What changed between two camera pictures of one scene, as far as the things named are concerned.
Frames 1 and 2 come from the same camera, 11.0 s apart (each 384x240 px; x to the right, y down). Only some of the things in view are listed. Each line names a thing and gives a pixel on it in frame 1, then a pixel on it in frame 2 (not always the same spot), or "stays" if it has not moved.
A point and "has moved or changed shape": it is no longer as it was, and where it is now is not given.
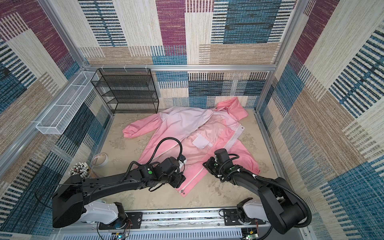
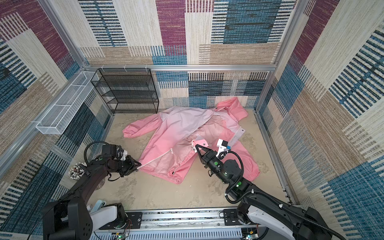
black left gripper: [179, 180] to [132, 165]
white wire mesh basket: [55, 121] stays
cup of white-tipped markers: [81, 168] stays
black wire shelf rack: [127, 90] stays
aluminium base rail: [227, 224] stays
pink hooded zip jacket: [194, 140] has moved or changed shape
